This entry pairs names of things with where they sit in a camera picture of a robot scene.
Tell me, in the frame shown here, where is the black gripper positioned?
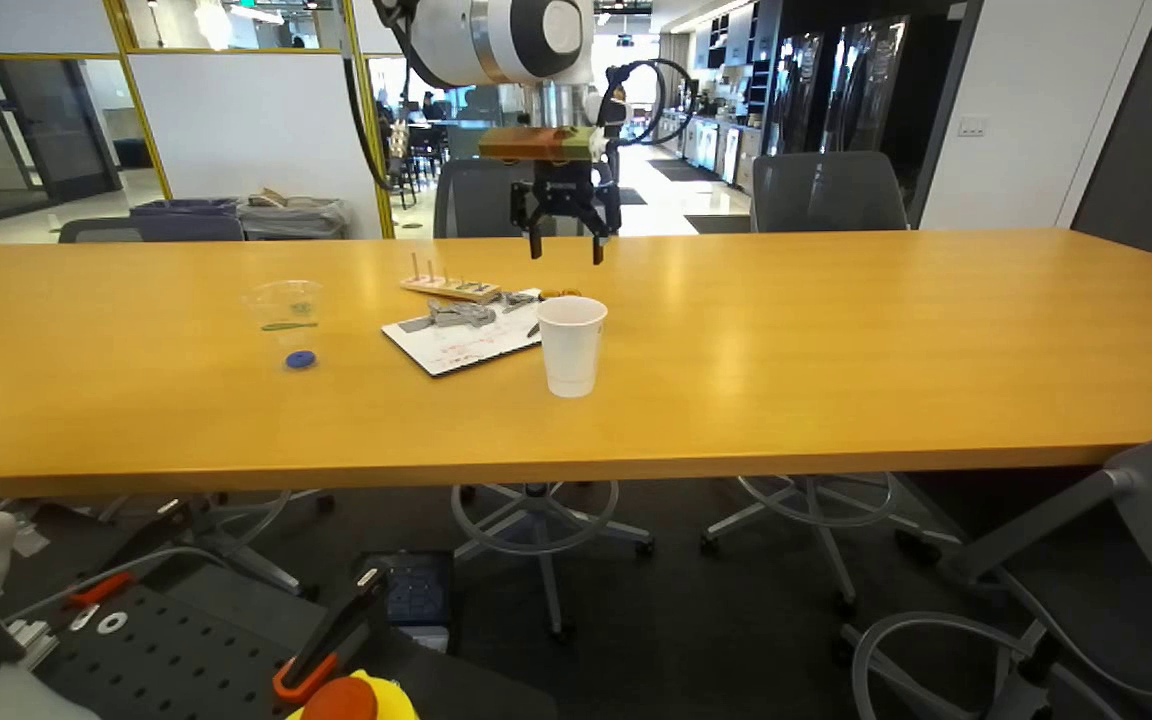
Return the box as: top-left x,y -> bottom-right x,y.
522,157 -> 612,269

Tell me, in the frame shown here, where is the crumpled grey tape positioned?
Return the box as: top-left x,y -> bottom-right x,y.
397,300 -> 506,337

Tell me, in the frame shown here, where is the black tool with orange handle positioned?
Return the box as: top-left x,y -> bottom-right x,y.
268,559 -> 391,714

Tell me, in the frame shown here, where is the white paper sheet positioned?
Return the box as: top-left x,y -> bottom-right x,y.
375,298 -> 556,384

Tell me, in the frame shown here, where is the clear plastic cup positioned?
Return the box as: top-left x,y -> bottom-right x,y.
252,276 -> 328,371

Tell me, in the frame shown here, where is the dark blue upholstered chair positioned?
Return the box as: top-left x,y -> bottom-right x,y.
54,195 -> 356,245

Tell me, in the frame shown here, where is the black star base office chair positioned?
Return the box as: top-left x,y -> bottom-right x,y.
93,486 -> 339,603

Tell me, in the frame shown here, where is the dark mesh office chair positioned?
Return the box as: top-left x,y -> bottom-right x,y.
427,157 -> 623,240

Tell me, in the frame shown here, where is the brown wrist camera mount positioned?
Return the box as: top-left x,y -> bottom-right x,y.
476,123 -> 607,167

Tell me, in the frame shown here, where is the grey mesh office chair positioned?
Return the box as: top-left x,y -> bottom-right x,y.
750,147 -> 912,236

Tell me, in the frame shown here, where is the grey armrest office chair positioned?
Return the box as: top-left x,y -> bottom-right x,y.
839,412 -> 1152,720

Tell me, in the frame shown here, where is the small orange tool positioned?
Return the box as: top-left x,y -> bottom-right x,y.
65,571 -> 140,618

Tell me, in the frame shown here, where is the grey star base office chair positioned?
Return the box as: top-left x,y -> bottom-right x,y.
698,474 -> 970,618

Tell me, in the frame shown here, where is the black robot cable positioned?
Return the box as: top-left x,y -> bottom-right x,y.
339,0 -> 706,193

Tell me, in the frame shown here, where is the black glass door fridge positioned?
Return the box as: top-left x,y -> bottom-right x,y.
750,0 -> 989,225

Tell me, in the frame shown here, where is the dark blue box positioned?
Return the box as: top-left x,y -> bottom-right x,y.
372,550 -> 463,656

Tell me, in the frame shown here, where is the black perforated plate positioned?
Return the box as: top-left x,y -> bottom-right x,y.
11,551 -> 339,720

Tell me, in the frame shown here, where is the black office chair base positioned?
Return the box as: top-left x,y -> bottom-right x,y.
450,478 -> 660,643

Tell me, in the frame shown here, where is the yellow red emergency stop button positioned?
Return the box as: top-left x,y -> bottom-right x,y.
287,667 -> 427,720

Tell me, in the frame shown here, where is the white paper cup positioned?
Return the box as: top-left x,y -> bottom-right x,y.
538,294 -> 612,403

